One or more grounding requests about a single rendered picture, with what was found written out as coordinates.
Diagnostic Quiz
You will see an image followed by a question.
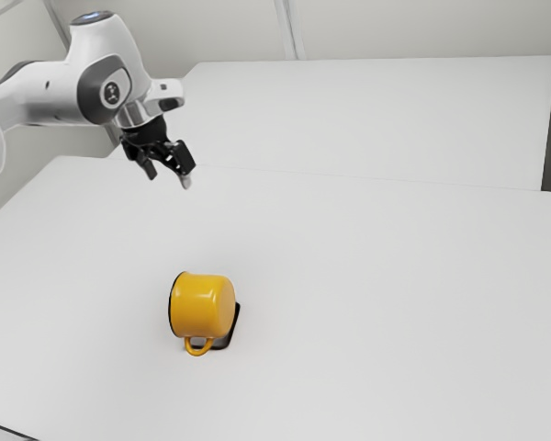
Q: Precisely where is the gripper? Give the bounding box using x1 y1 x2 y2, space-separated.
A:
119 114 198 191

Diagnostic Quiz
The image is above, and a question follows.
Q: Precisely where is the yellow enamel mug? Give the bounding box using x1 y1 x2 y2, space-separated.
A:
167 270 238 358

